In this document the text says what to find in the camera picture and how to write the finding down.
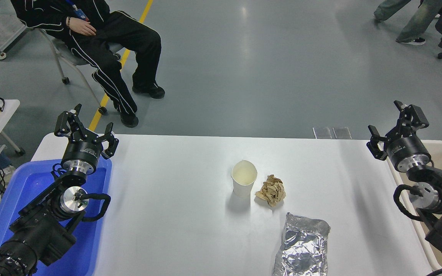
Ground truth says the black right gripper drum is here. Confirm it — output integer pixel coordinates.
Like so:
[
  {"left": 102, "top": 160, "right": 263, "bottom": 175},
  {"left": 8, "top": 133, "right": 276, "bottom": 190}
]
[{"left": 383, "top": 133, "right": 432, "bottom": 170}]

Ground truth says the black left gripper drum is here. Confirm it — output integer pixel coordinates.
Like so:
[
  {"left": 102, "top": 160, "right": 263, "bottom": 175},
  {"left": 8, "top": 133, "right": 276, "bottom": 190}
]
[{"left": 61, "top": 139, "right": 103, "bottom": 170}]

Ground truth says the white paper cup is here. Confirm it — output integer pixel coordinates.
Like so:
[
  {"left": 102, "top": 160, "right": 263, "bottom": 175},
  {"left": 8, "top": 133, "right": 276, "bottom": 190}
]
[{"left": 231, "top": 160, "right": 258, "bottom": 199}]

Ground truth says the crumpled tan paper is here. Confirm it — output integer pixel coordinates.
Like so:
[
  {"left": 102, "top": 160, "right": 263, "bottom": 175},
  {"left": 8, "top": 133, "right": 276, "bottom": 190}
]
[{"left": 255, "top": 174, "right": 286, "bottom": 208}]

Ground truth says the seated person's right hand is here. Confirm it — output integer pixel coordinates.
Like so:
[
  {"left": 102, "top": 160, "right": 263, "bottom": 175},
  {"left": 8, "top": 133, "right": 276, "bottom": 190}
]
[{"left": 69, "top": 18, "right": 97, "bottom": 37}]

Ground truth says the clear floor plate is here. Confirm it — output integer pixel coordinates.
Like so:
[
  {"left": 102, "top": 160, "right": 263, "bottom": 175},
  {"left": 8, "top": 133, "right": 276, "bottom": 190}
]
[
  {"left": 312, "top": 127, "right": 333, "bottom": 139},
  {"left": 332, "top": 127, "right": 353, "bottom": 140}
]

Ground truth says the blue plastic tray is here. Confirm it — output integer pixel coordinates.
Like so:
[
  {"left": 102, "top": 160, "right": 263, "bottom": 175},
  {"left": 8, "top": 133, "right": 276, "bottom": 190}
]
[{"left": 0, "top": 156, "right": 112, "bottom": 276}]

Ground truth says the grey metal chair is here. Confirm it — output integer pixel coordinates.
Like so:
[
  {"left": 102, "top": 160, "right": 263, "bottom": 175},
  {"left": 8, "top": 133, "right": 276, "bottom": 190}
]
[{"left": 38, "top": 29, "right": 124, "bottom": 115}]

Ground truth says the seated person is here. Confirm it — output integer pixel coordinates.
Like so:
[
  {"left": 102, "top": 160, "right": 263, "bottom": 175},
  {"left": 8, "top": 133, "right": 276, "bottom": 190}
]
[{"left": 10, "top": 0, "right": 166, "bottom": 128}]

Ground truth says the standing person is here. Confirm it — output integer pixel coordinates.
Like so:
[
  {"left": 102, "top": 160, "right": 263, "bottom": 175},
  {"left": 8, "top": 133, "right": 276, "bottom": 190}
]
[{"left": 373, "top": 0, "right": 442, "bottom": 46}]

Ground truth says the white metal cart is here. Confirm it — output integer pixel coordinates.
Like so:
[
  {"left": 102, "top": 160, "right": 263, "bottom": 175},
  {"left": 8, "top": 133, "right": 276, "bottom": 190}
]
[{"left": 0, "top": 23, "right": 28, "bottom": 60}]

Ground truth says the crumpled silver foil tray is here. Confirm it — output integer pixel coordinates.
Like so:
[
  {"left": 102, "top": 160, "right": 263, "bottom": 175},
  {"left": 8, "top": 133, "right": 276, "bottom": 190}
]
[{"left": 272, "top": 212, "right": 331, "bottom": 276}]

